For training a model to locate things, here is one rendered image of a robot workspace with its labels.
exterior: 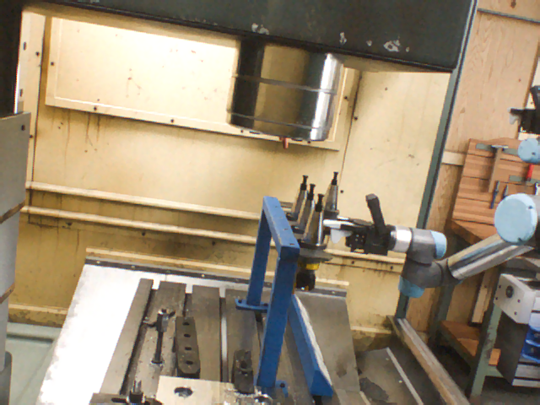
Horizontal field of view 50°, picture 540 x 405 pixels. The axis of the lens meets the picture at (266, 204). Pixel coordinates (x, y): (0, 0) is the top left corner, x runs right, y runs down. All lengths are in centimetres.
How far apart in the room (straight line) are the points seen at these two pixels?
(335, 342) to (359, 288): 26
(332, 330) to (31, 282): 101
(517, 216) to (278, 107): 77
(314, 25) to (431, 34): 15
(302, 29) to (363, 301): 147
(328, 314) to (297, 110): 127
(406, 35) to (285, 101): 18
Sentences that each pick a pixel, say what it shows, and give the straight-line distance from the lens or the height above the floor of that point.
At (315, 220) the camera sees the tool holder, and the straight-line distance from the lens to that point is 122.
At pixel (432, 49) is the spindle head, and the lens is 79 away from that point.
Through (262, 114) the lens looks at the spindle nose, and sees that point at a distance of 80.
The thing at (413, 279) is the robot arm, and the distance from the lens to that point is 168.
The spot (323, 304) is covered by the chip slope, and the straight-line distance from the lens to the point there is 201.
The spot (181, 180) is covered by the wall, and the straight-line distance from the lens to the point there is 191.
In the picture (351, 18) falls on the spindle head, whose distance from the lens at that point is 76.
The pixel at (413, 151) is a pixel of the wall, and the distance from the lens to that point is 200.
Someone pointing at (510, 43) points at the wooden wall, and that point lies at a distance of 386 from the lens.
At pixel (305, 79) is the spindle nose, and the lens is 80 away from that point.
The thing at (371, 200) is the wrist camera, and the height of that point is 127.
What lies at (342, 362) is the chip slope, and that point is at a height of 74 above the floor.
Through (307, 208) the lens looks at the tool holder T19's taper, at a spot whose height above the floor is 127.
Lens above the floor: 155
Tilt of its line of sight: 12 degrees down
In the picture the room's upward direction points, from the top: 10 degrees clockwise
